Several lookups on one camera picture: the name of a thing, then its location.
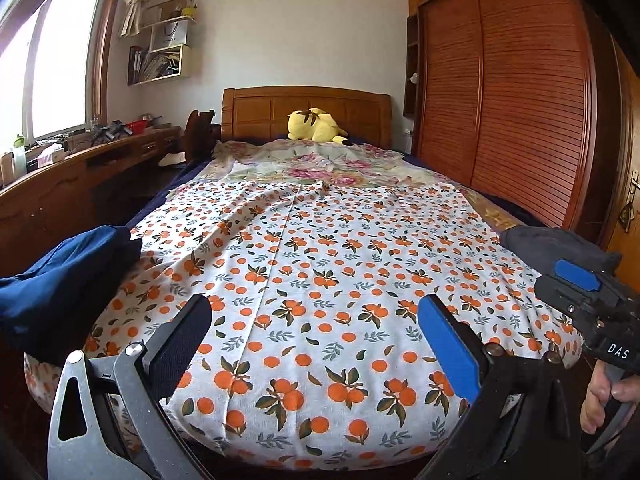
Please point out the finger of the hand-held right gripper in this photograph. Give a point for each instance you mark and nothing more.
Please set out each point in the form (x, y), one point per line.
(580, 275)

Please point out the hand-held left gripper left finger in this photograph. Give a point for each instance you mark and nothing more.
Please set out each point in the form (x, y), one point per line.
(182, 335)

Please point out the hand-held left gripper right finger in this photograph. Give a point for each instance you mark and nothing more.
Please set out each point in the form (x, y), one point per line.
(447, 345)

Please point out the black jacket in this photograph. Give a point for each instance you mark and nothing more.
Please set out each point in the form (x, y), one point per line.
(550, 245)

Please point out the person's right hand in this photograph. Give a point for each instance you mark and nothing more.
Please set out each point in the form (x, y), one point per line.
(592, 410)

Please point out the golden brown cloth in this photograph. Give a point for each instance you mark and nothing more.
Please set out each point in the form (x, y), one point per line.
(492, 212)

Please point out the dark blue garment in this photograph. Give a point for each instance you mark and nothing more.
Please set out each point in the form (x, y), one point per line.
(60, 280)

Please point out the bed with orange-print sheet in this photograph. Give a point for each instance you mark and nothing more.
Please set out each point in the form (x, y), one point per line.
(325, 285)

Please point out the wooden door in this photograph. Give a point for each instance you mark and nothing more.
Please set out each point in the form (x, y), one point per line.
(627, 135)

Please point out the wooden slatted wardrobe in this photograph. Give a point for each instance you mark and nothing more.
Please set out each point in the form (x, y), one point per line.
(510, 100)

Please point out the wooden desk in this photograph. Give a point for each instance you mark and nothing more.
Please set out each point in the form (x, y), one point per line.
(50, 195)

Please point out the wooden chair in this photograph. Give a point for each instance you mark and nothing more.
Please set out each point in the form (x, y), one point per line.
(197, 130)

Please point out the red basket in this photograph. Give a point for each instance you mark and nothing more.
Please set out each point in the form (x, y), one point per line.
(136, 126)

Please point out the black devices on desk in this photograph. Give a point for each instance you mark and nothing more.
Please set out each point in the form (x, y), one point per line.
(110, 131)

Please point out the floral blanket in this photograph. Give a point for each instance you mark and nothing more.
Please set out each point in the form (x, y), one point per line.
(310, 160)

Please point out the tissue box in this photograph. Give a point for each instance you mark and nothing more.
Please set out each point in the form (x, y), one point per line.
(50, 155)

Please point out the wooden headboard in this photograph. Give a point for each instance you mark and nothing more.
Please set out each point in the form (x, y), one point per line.
(255, 115)

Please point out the white bottle with green cap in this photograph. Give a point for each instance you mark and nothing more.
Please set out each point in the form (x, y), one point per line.
(20, 157)

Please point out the yellow plush toy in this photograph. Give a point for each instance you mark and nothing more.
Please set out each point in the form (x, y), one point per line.
(310, 125)

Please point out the black file folders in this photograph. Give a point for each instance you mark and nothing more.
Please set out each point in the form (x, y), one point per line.
(135, 65)

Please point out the white paper bag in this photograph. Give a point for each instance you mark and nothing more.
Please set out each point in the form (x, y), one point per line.
(170, 35)

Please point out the window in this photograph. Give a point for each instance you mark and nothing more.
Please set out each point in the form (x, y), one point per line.
(60, 60)

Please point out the cream wall shelf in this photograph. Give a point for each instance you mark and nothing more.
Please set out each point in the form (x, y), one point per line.
(182, 62)

